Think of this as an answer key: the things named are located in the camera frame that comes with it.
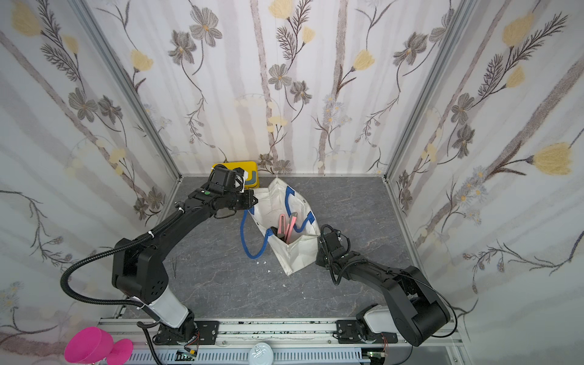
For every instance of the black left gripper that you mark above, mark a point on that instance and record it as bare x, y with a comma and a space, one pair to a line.
249, 204

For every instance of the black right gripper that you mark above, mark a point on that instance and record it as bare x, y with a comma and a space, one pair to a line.
325, 258

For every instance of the white canvas tote bag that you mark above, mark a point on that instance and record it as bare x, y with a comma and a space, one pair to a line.
280, 198

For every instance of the pink utility knife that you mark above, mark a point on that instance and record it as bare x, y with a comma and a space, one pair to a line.
290, 227
282, 225

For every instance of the black utility knife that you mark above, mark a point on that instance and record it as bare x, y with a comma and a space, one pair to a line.
276, 232

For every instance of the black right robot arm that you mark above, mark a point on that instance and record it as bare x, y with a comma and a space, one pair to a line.
417, 310

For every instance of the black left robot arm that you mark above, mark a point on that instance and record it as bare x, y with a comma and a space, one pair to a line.
139, 271

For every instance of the yellow plastic box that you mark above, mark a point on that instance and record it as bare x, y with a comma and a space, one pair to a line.
250, 172

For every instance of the white round device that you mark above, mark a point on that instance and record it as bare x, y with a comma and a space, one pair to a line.
261, 354

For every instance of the pink plastic funnel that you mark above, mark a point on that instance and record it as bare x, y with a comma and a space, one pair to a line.
92, 345

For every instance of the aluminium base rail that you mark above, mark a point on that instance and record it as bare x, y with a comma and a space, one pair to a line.
322, 333

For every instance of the white slotted cable duct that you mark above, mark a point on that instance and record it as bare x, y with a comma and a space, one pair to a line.
282, 356

